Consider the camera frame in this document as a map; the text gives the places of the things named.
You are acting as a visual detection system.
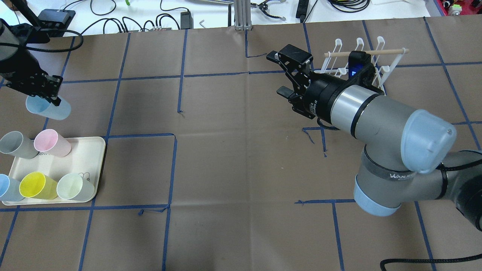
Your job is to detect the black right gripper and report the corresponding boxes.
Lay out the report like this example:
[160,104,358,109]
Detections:
[266,44,344,122]

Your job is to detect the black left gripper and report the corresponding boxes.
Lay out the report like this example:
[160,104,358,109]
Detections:
[0,53,63,107]

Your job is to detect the light blue plastic cup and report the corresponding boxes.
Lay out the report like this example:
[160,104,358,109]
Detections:
[25,96,71,120]

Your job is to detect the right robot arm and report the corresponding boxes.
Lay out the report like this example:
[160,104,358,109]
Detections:
[266,44,482,230]

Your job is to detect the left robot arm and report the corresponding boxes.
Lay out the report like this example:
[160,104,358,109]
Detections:
[0,20,63,106]

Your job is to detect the pink plastic cup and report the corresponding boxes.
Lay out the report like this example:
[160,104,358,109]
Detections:
[34,129,72,157]

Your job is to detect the wooden rack dowel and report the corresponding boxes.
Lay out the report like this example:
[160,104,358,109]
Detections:
[324,48,410,58]

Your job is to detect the grey plastic cup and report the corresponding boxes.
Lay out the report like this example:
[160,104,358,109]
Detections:
[0,131,39,158]

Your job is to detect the yellow plastic cup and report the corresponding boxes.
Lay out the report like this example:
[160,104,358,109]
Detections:
[19,172,58,199]

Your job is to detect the pale cream plastic cup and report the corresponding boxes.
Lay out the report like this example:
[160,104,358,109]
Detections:
[56,172,95,202]

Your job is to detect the cream plastic tray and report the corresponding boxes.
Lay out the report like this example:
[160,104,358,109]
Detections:
[2,137,106,206]

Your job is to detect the black power adapter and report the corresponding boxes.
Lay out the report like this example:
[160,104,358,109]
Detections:
[180,11,194,29]

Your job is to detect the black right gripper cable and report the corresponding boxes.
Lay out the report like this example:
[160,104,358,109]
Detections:
[316,119,341,131]

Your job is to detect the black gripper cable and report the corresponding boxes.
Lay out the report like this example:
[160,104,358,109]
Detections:
[316,119,341,131]
[0,30,84,53]

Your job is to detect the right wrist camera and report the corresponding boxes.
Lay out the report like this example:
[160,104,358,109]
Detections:
[337,53,383,94]

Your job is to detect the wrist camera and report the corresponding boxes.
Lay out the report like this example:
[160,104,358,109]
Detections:
[337,53,383,94]
[8,23,50,45]

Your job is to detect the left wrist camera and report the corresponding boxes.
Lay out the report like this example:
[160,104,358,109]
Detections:
[8,23,50,45]

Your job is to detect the aluminium frame post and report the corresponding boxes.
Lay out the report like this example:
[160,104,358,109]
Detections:
[233,0,252,30]

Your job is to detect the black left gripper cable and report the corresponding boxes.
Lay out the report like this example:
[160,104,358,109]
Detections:
[0,30,84,53]

